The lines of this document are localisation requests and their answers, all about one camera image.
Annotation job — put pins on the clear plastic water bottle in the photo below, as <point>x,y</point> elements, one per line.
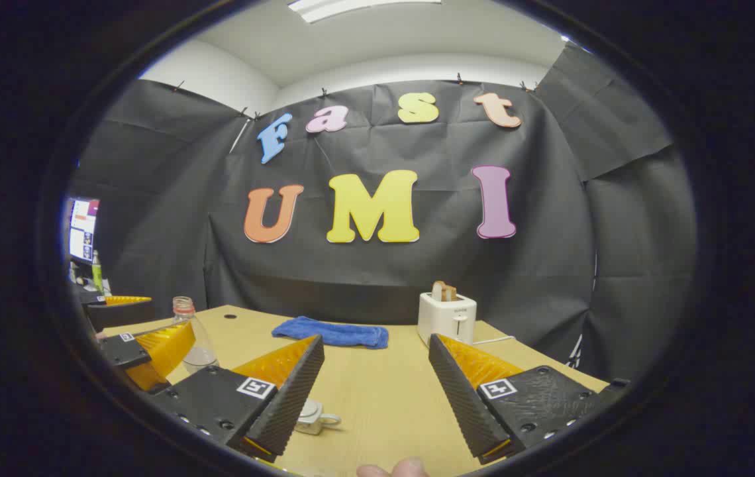
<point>202,358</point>

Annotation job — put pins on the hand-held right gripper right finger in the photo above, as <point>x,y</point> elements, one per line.
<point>460,397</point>

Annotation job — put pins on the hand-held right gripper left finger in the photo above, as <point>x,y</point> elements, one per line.
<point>295,391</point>

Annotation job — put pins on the blue towel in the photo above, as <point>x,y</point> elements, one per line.
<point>331,331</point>

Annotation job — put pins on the computer monitor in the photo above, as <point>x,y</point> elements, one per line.
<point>83,228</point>

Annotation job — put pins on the bread slice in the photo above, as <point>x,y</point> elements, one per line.
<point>444,291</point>

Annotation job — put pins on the white ceramic teacup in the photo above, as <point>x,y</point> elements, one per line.
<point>314,427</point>

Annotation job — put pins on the white toaster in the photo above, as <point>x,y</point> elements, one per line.
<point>447,318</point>

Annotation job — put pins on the green bottle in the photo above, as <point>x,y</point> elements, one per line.
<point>97,275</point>

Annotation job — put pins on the white teacup lid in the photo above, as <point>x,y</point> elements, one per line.
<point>310,411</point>

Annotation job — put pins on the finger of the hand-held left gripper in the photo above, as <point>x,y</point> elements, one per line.
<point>122,351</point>
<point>119,315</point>

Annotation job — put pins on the black backdrop cloth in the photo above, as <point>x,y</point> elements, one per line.
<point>457,265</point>

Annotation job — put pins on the ceiling light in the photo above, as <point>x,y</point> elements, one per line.
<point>338,8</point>

